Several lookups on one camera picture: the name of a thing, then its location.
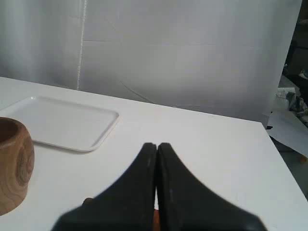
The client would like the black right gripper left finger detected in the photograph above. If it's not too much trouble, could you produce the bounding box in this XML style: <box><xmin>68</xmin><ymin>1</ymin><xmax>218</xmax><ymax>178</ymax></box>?
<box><xmin>53</xmin><ymin>143</ymin><xmax>157</xmax><ymax>231</ymax></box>

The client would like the white backdrop sheet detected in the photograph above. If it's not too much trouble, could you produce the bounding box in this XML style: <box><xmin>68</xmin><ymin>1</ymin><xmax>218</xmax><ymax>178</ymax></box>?
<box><xmin>0</xmin><ymin>0</ymin><xmax>302</xmax><ymax>125</ymax></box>

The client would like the crumpled clutter behind table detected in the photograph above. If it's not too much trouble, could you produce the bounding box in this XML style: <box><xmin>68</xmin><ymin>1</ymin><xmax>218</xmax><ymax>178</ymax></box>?
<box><xmin>276</xmin><ymin>87</ymin><xmax>308</xmax><ymax>121</ymax></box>

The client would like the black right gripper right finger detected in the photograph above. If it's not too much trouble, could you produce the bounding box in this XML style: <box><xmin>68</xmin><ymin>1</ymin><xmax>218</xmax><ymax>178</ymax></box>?
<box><xmin>156</xmin><ymin>143</ymin><xmax>266</xmax><ymax>231</ymax></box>

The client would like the brown wooden mortar cup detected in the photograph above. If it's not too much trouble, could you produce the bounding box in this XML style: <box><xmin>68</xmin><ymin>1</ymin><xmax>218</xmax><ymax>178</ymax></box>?
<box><xmin>0</xmin><ymin>117</ymin><xmax>35</xmax><ymax>215</ymax></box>

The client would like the white rectangular tray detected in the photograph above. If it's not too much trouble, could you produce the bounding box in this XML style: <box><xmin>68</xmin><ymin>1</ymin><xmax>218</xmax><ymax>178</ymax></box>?
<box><xmin>0</xmin><ymin>96</ymin><xmax>120</xmax><ymax>152</ymax></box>

